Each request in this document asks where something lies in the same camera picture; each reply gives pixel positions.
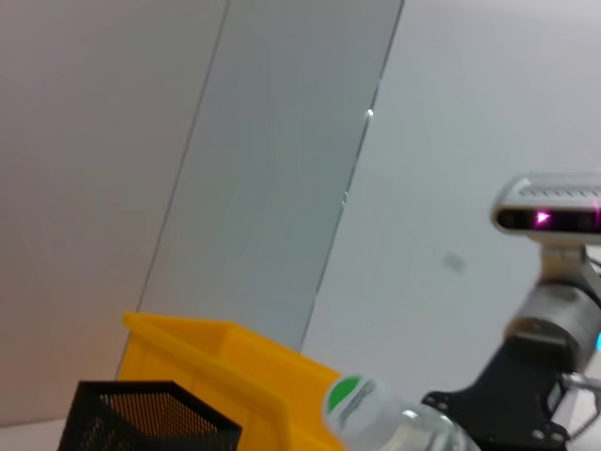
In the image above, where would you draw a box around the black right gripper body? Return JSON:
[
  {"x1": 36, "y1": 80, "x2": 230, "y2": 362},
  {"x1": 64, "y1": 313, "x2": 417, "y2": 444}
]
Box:
[{"x1": 472, "y1": 330, "x2": 581, "y2": 425}]

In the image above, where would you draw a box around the black mesh pen holder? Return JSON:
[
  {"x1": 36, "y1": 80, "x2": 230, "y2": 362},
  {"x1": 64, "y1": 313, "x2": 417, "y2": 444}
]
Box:
[{"x1": 58, "y1": 380, "x2": 244, "y2": 451}]

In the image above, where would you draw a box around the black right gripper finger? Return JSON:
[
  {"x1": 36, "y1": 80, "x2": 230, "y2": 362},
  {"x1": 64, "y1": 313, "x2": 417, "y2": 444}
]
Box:
[
  {"x1": 477, "y1": 414, "x2": 572, "y2": 445},
  {"x1": 421, "y1": 386, "x2": 485, "y2": 422}
]

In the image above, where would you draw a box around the yellow plastic bin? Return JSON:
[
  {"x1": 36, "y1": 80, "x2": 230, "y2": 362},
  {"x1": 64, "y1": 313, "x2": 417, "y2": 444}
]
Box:
[{"x1": 119, "y1": 312, "x2": 348, "y2": 451}]

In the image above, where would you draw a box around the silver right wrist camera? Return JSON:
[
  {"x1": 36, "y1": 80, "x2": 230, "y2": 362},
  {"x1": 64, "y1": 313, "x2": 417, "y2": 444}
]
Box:
[{"x1": 490, "y1": 172, "x2": 601, "y2": 283}]

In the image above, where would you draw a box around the right gripper cable with plugs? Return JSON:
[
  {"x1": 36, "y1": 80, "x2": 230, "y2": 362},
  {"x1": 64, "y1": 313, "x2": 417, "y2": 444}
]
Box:
[{"x1": 562, "y1": 372, "x2": 601, "y2": 436}]

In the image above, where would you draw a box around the clear green-label water bottle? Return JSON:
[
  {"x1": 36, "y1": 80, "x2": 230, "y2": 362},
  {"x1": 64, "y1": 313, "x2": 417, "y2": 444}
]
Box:
[{"x1": 321, "y1": 374, "x2": 480, "y2": 451}]

